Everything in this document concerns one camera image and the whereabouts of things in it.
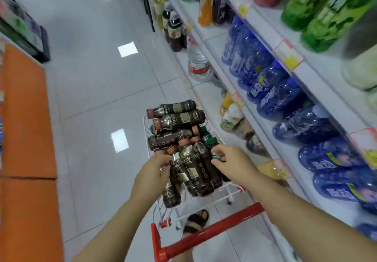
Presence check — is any person's left hand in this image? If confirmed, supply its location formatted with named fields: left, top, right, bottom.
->
left=129, top=153, right=173, bottom=204

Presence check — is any person's right hand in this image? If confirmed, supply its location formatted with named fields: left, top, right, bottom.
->
left=210, top=144, right=263, bottom=189

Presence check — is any pile of dark coffee bottles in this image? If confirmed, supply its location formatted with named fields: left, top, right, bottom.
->
left=146, top=99, right=232, bottom=209

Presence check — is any red-handled white wire cart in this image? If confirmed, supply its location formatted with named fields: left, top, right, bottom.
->
left=143, top=98, right=265, bottom=262

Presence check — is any store shelving unit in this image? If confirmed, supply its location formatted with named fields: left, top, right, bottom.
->
left=126, top=0, right=377, bottom=262

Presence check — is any person's left forearm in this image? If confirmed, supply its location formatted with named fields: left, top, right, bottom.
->
left=72, top=198, right=155, bottom=262

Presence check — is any person's right forearm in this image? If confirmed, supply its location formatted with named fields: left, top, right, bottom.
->
left=249, top=170, right=377, bottom=262

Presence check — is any purple juice bottle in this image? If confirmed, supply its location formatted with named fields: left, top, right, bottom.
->
left=245, top=135, right=268, bottom=157

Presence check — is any white green-label juice bottle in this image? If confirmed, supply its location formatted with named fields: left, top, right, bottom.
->
left=220, top=103, right=244, bottom=133

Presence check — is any person's left black sandal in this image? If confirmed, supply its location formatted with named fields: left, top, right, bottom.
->
left=182, top=209, right=210, bottom=236

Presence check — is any yellow juice bottle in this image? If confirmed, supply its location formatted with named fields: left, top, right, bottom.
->
left=219, top=92, right=235, bottom=117

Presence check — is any person's left leg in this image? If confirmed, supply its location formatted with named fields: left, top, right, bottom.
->
left=172, top=210, right=210, bottom=262

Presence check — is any large water bottle red label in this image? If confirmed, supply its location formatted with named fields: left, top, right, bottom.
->
left=187, top=35, right=215, bottom=82

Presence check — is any dark drink bottle white cap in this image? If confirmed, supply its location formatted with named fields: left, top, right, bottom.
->
left=161, top=1, right=175, bottom=44
left=167, top=10, right=185, bottom=53

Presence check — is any bright green drink bottle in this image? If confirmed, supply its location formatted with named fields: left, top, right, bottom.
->
left=300, top=0, right=377, bottom=53
left=280, top=0, right=345, bottom=32

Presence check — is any red yellow price tag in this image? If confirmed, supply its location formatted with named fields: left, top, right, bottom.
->
left=231, top=0, right=251, bottom=19
left=273, top=38, right=304, bottom=72
left=232, top=92, right=245, bottom=109
left=273, top=158, right=293, bottom=180
left=348, top=127, right=377, bottom=169

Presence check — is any row of blue drink bottles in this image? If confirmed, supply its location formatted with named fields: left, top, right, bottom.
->
left=221, top=15, right=377, bottom=242

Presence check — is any orange panelled display rack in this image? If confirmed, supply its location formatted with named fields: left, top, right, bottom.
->
left=0, top=40, right=65, bottom=262

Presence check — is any dark green upright panel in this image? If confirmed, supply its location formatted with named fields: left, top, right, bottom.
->
left=138, top=0, right=156, bottom=33

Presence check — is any black low display stand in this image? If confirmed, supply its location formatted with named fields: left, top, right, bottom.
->
left=0, top=0, right=51, bottom=64

